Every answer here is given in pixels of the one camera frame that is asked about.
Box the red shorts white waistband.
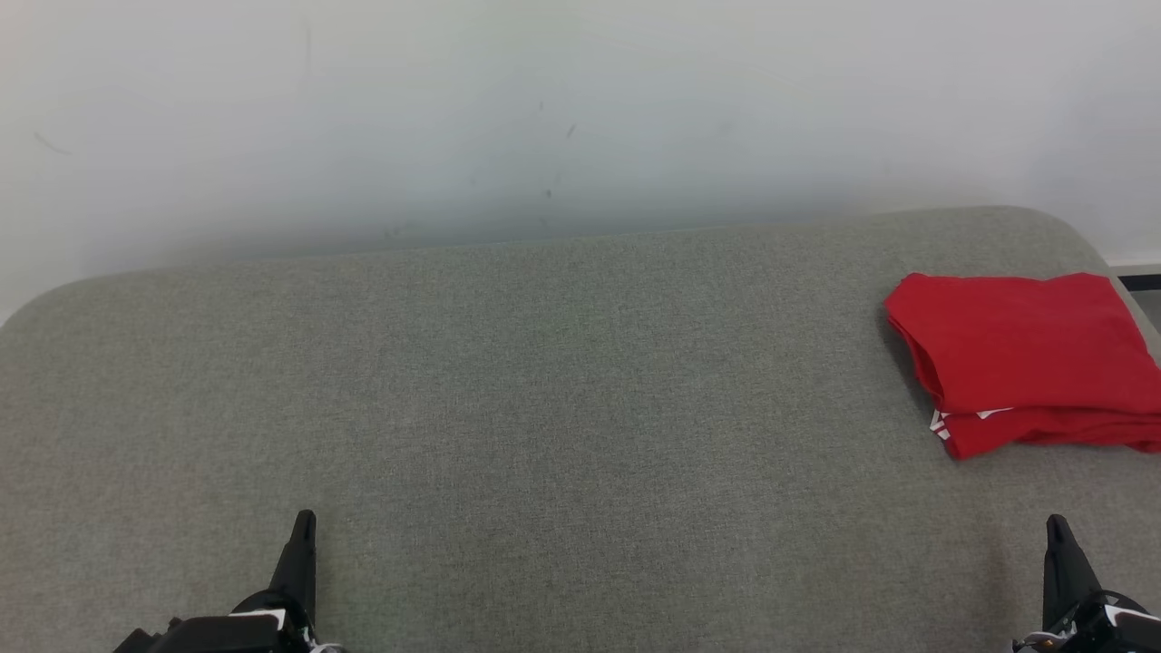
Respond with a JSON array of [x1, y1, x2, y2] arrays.
[[941, 406, 1161, 462]]

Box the red white basketball jersey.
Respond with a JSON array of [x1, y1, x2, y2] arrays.
[[883, 271, 1161, 445]]

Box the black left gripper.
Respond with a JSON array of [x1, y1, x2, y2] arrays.
[[136, 509, 344, 653]]

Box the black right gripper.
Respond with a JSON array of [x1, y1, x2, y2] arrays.
[[1012, 513, 1161, 653]]

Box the white black wall baseboard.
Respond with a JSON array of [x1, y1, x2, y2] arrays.
[[1107, 261, 1161, 293]]

